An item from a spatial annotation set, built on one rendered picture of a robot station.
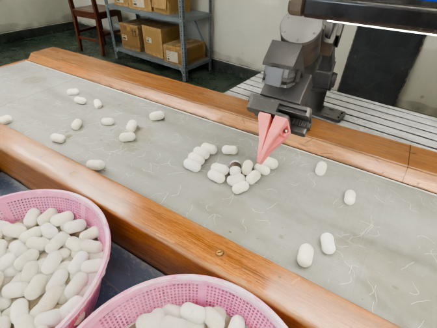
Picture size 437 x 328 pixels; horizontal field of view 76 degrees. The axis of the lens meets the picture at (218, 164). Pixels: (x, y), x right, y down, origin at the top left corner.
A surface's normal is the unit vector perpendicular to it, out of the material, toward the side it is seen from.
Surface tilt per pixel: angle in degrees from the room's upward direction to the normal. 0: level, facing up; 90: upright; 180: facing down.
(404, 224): 0
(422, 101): 89
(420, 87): 89
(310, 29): 41
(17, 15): 90
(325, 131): 0
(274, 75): 77
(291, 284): 0
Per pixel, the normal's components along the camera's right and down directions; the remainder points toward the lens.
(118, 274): 0.02, -0.79
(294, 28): -0.27, -0.23
